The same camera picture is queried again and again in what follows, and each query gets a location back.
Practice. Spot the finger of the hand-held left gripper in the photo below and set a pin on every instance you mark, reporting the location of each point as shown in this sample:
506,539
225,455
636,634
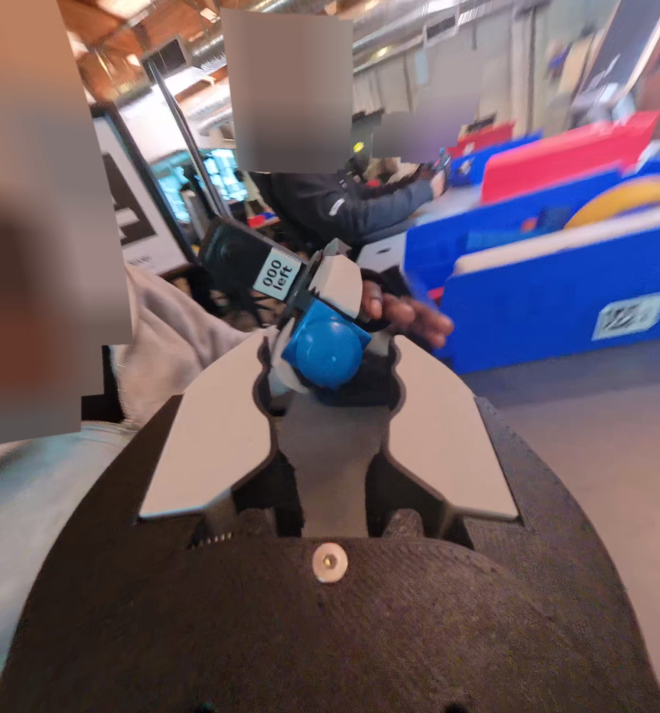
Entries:
282,376
341,281

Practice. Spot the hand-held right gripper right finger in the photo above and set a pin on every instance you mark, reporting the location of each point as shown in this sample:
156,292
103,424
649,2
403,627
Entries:
452,445

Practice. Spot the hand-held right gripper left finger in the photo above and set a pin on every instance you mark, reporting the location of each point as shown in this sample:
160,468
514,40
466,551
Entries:
213,445

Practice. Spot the blue cube with round knob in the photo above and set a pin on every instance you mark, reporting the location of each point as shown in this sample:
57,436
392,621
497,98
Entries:
327,351

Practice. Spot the blue plastic bin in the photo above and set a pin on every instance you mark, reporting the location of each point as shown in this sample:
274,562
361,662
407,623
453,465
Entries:
530,317

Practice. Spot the person's left hand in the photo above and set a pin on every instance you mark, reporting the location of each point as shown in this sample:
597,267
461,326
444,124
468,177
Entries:
402,317

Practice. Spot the black overhead pole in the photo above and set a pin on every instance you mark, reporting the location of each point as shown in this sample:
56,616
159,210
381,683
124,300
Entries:
186,139

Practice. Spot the red plastic bin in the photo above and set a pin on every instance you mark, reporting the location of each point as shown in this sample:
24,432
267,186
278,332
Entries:
491,136
558,161

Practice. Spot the dark blue block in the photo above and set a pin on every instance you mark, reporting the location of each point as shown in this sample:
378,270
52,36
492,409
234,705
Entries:
554,220

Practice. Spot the yellow tape roll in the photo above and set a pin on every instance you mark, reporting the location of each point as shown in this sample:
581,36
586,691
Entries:
636,189

